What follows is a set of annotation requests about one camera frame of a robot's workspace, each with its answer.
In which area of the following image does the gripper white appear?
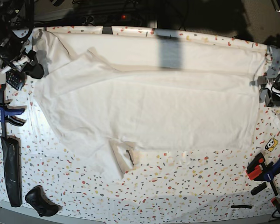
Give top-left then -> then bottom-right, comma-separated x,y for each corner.
265,78 -> 280,107
0,50 -> 44,85

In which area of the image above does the white T-shirt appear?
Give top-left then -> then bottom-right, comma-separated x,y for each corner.
33,30 -> 265,179

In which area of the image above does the black TV remote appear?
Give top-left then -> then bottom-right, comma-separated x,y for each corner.
0,56 -> 28,91

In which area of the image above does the yellow cartoon face sticker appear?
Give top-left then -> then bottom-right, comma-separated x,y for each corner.
265,138 -> 279,152

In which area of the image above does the blue black bar clamp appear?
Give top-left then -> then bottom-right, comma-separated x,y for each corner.
0,84 -> 25,138

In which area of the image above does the red blue bar clamp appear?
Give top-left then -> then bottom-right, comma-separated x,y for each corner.
246,152 -> 280,215

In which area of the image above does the black power strip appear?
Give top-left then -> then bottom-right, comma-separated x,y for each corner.
79,14 -> 132,24

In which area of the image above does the small black bar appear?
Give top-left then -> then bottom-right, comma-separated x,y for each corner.
251,182 -> 267,196

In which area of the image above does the black game controller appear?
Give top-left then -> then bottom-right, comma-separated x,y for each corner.
25,185 -> 59,217

